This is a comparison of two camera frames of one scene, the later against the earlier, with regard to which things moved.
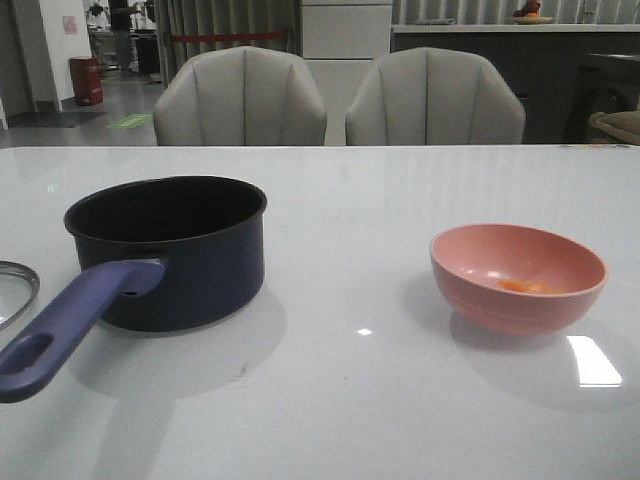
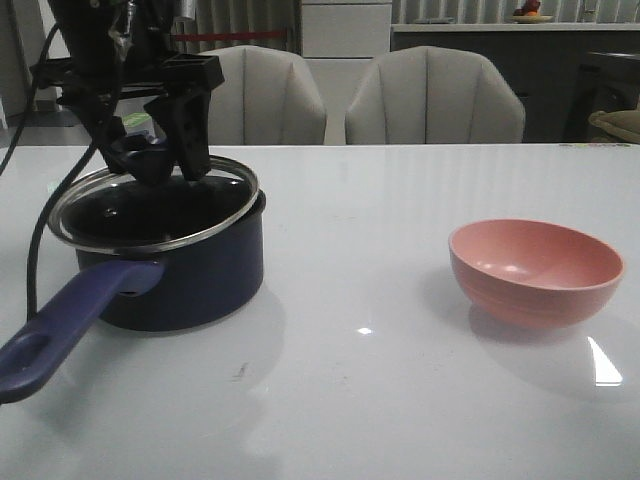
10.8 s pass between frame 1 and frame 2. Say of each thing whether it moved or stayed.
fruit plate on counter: stayed
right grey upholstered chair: stayed
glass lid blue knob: moved
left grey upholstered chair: stayed
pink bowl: moved
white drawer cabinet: stayed
